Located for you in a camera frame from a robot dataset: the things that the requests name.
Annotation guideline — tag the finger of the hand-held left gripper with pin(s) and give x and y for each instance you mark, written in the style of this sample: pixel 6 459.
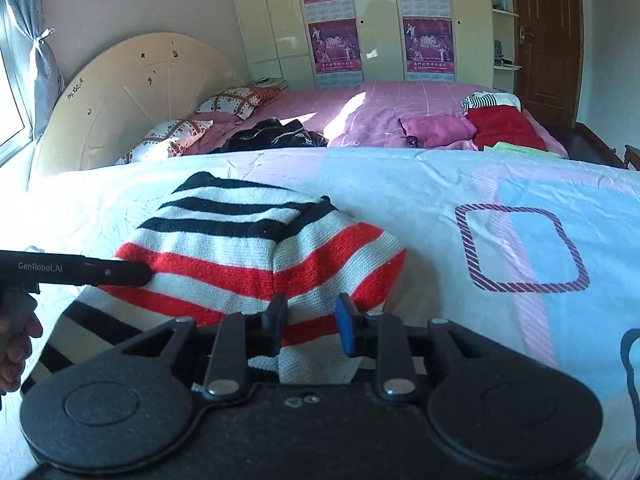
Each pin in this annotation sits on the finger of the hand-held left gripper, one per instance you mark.
pixel 120 274

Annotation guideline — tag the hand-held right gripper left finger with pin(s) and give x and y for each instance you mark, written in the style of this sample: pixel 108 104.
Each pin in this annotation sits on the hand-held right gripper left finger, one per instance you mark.
pixel 278 313

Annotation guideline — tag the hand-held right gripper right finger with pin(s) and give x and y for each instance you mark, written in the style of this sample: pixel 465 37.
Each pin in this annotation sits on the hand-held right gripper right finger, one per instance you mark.
pixel 345 326

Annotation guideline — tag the striped knit sweater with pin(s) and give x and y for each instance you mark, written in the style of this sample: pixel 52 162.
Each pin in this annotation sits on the striped knit sweater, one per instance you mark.
pixel 215 240

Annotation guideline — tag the person's left hand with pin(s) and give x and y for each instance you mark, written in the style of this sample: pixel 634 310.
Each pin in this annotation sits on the person's left hand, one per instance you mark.
pixel 15 360

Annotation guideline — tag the heart patterned pillow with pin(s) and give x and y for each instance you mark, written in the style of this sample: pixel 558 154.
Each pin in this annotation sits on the heart patterned pillow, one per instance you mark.
pixel 167 140
pixel 235 100

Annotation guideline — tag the white blue printed blanket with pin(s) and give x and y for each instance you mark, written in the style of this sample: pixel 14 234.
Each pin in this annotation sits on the white blue printed blanket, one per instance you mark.
pixel 425 195

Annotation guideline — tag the window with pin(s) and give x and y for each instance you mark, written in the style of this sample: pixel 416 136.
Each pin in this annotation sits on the window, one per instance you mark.
pixel 10 110

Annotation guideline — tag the dark cloth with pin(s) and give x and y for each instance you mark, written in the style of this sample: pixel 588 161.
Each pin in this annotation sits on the dark cloth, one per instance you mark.
pixel 272 135

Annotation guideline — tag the cream round headboard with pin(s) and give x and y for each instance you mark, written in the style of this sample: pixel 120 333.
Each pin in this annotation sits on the cream round headboard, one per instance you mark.
pixel 125 95

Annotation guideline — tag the pink cloth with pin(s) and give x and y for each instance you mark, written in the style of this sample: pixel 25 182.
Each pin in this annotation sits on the pink cloth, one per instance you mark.
pixel 437 127

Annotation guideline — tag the pink bed sheet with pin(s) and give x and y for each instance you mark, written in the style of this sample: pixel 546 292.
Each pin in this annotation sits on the pink bed sheet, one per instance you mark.
pixel 380 105

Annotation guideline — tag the book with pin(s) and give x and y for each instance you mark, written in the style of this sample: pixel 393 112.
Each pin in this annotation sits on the book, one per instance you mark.
pixel 270 83

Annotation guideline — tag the green paper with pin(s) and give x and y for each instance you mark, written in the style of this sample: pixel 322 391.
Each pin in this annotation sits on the green paper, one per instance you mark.
pixel 515 150

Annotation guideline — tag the grey curtain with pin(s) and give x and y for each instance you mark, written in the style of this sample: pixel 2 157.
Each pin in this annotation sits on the grey curtain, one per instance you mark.
pixel 30 20

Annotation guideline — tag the red cloth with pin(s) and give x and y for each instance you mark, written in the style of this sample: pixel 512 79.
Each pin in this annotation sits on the red cloth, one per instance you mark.
pixel 505 127

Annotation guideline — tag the black white striped cloth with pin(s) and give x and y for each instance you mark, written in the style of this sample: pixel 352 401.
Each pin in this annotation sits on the black white striped cloth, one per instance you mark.
pixel 485 101

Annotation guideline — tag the cream wardrobe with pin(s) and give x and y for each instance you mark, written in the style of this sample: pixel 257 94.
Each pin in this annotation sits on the cream wardrobe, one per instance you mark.
pixel 270 20

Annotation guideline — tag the dark wooden footboard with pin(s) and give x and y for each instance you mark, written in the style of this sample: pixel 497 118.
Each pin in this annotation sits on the dark wooden footboard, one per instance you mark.
pixel 590 142

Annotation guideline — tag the dark wooden chair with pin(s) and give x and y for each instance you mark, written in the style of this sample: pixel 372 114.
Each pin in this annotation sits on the dark wooden chair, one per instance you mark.
pixel 632 157

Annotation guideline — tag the brown wooden door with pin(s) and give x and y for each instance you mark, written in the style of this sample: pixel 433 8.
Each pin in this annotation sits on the brown wooden door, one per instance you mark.
pixel 547 35

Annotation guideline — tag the teal bottle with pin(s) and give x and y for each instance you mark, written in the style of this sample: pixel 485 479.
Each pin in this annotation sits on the teal bottle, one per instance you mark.
pixel 501 1

